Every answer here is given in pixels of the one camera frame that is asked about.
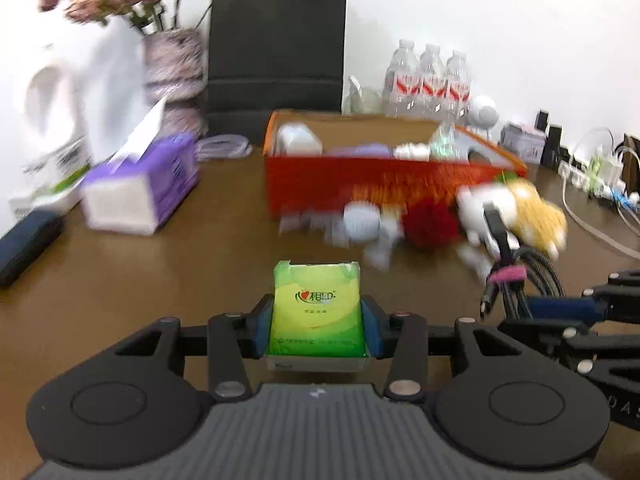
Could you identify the water bottle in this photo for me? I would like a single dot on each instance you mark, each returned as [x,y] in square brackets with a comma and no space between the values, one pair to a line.
[433,83]
[458,87]
[402,80]

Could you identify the glass cup with spoon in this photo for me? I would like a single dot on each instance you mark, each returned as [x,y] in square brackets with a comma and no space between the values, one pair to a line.
[361,100]

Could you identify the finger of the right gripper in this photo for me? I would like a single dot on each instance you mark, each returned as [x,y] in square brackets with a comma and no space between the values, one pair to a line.
[563,308]

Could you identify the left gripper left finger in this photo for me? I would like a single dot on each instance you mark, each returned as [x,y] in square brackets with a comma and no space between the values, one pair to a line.
[233,338]

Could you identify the translucent plastic container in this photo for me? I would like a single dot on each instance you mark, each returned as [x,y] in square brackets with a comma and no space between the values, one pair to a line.
[296,139]

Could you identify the dark blue case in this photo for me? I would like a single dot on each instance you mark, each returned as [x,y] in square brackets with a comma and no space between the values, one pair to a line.
[26,242]

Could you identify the white astronaut figurine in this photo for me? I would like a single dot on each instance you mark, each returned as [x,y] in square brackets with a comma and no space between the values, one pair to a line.
[482,120]

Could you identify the white round jar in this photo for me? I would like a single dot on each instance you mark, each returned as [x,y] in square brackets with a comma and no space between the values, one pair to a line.
[361,221]

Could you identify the purple knit pouch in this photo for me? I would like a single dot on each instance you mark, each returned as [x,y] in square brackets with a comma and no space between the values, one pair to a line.
[371,150]

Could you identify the grey tin box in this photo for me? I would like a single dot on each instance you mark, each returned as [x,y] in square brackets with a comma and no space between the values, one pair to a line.
[524,143]

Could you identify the black paper bag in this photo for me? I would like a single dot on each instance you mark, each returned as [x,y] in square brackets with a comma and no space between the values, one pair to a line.
[267,55]

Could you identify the white tissue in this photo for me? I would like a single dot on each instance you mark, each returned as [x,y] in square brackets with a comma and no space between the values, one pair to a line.
[412,151]

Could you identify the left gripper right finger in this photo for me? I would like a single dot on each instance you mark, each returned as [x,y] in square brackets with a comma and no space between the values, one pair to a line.
[400,338]

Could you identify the water bottle right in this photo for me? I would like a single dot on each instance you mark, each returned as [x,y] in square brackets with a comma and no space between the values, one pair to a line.
[458,87]

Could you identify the white power strip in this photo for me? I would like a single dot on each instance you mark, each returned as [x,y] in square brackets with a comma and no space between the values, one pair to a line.
[578,176]

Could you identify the purple fuzzy vase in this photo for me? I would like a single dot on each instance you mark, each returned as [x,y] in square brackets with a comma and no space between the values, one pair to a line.
[175,72]

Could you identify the red cardboard box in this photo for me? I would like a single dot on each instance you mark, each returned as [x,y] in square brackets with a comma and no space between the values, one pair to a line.
[328,183]

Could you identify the red artificial rose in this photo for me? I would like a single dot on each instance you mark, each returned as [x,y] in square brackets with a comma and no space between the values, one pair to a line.
[430,225]

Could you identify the yellow plush toy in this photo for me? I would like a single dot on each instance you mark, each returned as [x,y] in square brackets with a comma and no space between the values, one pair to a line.
[529,219]

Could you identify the green tissue packet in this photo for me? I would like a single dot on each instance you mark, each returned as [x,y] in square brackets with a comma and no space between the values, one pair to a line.
[316,322]

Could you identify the black small bottles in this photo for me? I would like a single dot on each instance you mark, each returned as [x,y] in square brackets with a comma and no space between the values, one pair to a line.
[550,157]

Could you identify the water bottle middle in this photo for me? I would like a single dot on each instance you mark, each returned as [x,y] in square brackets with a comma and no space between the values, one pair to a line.
[433,83]

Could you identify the iridescent plastic bag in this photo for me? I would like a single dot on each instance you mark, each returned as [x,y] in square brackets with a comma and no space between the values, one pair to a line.
[443,144]

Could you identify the purple tissue pack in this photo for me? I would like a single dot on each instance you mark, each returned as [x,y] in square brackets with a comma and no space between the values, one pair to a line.
[144,182]

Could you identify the green spray bottle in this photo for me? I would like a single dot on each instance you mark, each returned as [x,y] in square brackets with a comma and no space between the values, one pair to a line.
[595,169]

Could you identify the water bottle left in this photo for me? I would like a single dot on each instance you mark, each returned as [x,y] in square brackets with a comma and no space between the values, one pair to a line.
[402,80]

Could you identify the white detergent jug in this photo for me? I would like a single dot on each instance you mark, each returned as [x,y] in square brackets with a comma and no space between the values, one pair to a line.
[76,104]

